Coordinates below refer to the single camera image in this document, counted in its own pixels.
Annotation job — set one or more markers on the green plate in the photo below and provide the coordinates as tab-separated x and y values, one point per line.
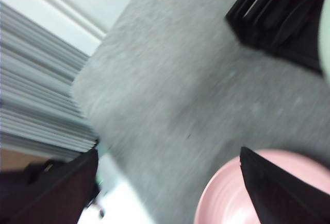
325	28

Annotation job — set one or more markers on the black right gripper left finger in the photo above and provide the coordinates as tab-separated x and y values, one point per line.
51	203

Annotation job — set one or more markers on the black plastic dish rack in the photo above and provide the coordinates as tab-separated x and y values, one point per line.
283	33

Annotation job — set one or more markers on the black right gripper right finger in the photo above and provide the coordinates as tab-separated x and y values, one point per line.
283	198

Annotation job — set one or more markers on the grey ribbed panel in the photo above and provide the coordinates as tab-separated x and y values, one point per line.
31	79

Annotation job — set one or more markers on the pink plate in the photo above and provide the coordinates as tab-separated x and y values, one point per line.
224	190

